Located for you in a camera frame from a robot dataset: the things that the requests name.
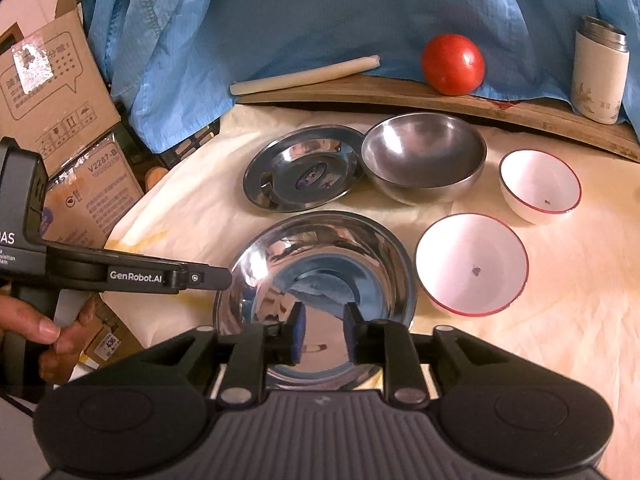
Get person's left hand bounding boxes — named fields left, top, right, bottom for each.
left=1, top=294, right=96, bottom=385

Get orange wooden handle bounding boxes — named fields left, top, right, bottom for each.
left=144, top=166, right=168, bottom=192

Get red tomato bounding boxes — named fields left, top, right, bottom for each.
left=421, top=34, right=486, bottom=96

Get steel deep plate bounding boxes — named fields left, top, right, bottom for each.
left=213, top=210, right=418, bottom=390

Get white leek stalk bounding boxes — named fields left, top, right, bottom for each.
left=230, top=55, right=381, bottom=96

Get white thermos cup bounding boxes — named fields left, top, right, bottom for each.
left=570, top=15, right=629, bottom=125

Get white red-rimmed bowl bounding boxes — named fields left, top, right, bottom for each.
left=414, top=212, right=529, bottom=318
left=498, top=150, right=582, bottom=224

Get black plastic crate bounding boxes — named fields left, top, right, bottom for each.
left=114, top=103, right=220, bottom=186

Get steel round bowl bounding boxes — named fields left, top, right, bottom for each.
left=361, top=112, right=487, bottom=205

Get lower Vinda cardboard box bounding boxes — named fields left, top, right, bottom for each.
left=40, top=133, right=142, bottom=370

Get upper cardboard box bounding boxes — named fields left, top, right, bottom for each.
left=1, top=0, right=120, bottom=174

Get wooden shelf board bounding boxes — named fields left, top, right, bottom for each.
left=238, top=75, right=639, bottom=162

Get cream paper table cover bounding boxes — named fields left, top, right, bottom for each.
left=107, top=105, right=639, bottom=479

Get blue cloth garment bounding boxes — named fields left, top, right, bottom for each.
left=82, top=0, right=639, bottom=153

